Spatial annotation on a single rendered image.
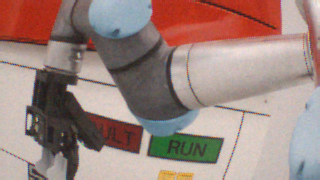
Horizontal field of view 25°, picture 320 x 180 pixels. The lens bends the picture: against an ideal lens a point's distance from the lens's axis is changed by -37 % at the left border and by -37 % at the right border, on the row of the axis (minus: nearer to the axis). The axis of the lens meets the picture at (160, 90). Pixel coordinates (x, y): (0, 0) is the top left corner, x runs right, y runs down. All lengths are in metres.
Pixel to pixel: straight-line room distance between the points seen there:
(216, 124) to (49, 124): 0.44
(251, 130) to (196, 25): 0.21
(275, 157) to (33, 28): 1.81
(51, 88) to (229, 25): 0.41
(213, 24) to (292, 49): 0.48
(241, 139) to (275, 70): 0.52
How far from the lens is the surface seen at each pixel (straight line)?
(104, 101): 1.61
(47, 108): 1.29
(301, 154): 0.63
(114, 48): 1.22
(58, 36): 1.29
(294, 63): 1.12
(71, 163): 1.32
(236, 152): 1.65
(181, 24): 1.57
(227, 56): 1.18
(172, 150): 1.63
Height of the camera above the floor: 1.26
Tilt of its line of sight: 3 degrees down
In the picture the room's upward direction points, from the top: 12 degrees clockwise
